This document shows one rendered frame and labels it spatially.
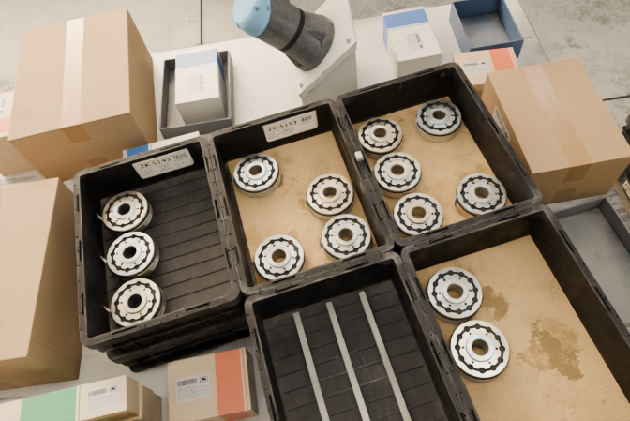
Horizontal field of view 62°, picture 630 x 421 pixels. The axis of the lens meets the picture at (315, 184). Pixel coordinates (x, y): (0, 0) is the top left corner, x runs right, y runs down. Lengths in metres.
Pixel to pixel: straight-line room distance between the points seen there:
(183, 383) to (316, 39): 0.85
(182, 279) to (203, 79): 0.60
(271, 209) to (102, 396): 0.48
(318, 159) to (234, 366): 0.49
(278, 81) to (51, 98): 0.61
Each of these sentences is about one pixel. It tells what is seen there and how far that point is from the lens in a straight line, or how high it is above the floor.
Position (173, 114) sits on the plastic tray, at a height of 0.70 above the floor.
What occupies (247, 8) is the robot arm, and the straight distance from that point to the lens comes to 1.31.
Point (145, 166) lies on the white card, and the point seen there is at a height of 0.90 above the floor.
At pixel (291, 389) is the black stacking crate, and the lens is 1.02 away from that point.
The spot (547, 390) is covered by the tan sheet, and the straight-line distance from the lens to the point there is 1.06.
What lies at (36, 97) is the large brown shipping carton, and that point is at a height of 0.90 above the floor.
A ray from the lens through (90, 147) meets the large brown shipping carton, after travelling 1.45.
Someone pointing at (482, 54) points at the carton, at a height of 0.77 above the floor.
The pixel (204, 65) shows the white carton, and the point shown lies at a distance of 1.54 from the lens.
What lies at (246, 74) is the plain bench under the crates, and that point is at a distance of 1.61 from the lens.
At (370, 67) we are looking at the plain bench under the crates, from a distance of 1.57.
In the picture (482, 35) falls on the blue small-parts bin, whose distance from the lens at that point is 1.68.
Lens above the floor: 1.83
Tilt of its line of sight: 58 degrees down
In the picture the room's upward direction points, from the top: 11 degrees counter-clockwise
